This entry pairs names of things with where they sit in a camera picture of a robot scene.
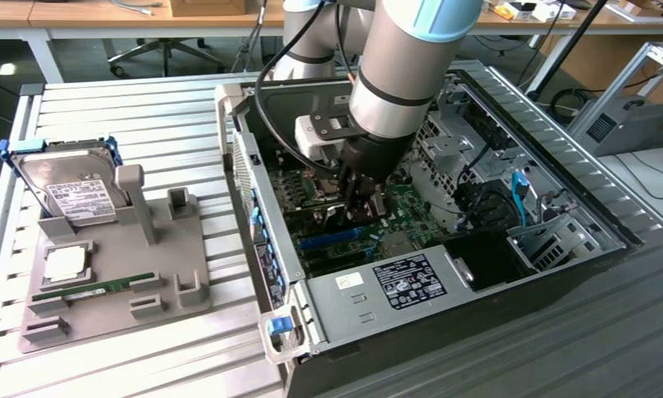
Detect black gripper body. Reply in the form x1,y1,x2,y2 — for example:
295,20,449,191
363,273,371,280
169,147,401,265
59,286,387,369
340,133,420,187

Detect green low-profile Nvidia GPU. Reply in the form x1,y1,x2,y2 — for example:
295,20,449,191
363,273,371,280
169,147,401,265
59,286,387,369
280,194,392,233

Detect green Dell motherboard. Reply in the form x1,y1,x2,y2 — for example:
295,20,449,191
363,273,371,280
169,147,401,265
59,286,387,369
264,161,449,279

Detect blue expansion slot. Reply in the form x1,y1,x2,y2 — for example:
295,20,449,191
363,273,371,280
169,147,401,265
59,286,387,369
300,227,368,250

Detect silver chipset heatsink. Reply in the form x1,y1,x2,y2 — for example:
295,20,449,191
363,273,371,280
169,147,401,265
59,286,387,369
385,239,420,257

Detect silver metal disk bay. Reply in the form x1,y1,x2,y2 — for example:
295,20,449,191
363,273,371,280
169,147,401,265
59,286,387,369
417,74,532,196

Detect grey power supply unit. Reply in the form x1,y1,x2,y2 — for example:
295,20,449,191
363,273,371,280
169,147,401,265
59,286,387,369
304,246,477,347

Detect perforated metal drive cage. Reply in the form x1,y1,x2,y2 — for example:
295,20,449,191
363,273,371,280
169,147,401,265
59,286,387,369
505,213,596,273

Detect blue case latch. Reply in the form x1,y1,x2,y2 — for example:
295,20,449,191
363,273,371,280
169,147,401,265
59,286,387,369
267,316,292,337

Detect grey parts rack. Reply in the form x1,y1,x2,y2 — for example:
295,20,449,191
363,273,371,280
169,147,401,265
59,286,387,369
19,163,217,354

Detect black open PC case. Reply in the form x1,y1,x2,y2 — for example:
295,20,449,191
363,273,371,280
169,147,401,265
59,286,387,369
213,68,646,398

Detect small white box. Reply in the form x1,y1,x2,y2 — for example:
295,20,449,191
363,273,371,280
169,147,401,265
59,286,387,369
533,3,577,22
497,1,537,21

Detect black stand pole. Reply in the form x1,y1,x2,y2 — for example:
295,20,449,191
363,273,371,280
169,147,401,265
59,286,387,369
524,0,611,101

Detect black office chair base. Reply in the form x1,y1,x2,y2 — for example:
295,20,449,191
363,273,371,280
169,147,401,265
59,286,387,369
108,36,228,79

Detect grey equipment box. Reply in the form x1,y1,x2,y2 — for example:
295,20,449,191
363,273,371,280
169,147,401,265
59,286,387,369
583,97,663,158

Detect brown cardboard box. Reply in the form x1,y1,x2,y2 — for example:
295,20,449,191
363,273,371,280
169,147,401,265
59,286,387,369
171,0,256,18

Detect hard disk with blue carrier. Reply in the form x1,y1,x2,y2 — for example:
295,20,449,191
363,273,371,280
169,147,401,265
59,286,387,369
0,136,135,228

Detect green RAM stick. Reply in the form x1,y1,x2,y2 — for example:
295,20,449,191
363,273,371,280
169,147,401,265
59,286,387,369
31,271,160,303

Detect wooden desk white legs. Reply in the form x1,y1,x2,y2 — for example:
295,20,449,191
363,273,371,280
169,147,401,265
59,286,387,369
0,0,289,84
464,0,663,99

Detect silver CPU chip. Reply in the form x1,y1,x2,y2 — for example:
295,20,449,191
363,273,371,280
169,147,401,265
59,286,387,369
43,245,91,279

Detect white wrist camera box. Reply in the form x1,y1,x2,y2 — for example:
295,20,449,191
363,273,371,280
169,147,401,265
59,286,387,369
293,114,367,163

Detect black power wire bundle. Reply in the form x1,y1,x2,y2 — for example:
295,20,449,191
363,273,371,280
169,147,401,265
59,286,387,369
456,136,524,233

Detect blue SATA wire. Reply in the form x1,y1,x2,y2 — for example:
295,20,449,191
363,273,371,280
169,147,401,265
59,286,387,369
511,167,533,228

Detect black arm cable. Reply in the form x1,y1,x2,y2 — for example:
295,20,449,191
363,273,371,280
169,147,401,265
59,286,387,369
253,0,348,172

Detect aluminium profile frame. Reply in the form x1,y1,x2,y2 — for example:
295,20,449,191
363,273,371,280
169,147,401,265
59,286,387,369
567,41,663,140

